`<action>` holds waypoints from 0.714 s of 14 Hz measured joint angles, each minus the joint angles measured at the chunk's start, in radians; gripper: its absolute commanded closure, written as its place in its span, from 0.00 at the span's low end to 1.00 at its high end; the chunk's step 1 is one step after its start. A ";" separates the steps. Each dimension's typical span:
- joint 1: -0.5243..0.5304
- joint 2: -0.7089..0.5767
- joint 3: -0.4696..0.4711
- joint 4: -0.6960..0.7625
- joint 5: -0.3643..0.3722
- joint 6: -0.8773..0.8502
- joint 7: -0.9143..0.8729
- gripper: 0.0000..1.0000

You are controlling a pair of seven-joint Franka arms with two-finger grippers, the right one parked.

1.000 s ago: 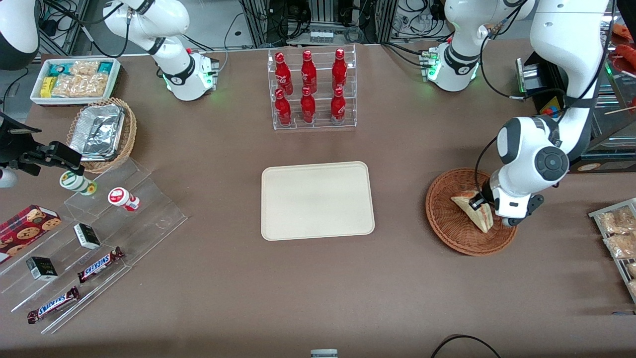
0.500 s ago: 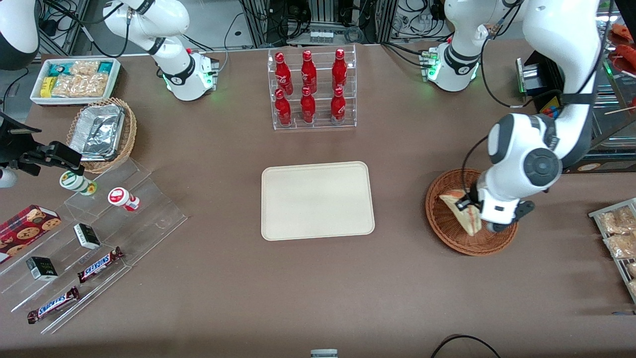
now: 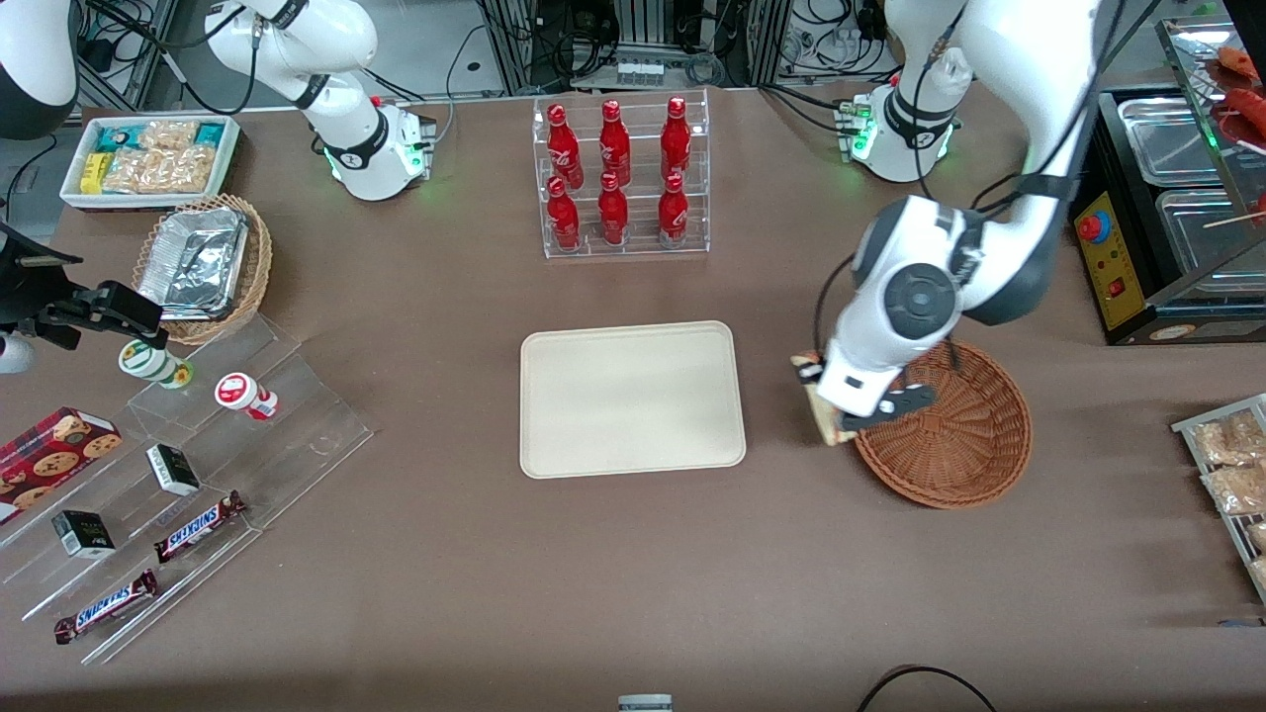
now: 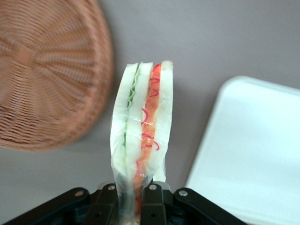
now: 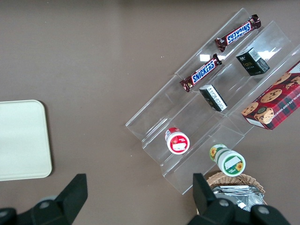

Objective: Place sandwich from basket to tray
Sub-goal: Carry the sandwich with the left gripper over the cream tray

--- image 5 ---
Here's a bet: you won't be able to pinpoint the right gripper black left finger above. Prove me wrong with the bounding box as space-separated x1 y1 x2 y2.
0 173 89 225

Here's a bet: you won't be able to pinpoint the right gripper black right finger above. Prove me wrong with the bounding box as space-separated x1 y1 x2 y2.
189 172 291 225

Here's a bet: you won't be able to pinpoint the light wicker basket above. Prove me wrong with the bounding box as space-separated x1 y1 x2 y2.
196 171 268 215

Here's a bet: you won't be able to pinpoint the beige plastic tray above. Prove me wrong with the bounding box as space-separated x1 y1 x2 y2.
0 99 53 182

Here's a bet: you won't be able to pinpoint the aluminium foil container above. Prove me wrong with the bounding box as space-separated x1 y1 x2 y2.
210 184 267 214

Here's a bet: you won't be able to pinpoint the green sunflower yogurt cup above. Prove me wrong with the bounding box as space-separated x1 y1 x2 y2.
209 143 246 177

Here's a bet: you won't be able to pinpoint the red strawberry yogurt cup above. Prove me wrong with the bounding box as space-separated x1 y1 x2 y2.
164 127 190 155

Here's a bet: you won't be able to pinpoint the clear acrylic stepped shelf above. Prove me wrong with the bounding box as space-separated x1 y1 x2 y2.
125 7 300 196

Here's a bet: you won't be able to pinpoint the small black carton box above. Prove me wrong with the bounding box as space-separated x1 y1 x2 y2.
198 84 228 113
235 47 270 77

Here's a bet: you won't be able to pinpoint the red tartan cookie box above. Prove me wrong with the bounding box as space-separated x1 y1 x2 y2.
240 60 300 130

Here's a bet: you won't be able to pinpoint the Snickers chocolate bar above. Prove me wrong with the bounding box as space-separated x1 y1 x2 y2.
215 14 262 53
180 53 223 93

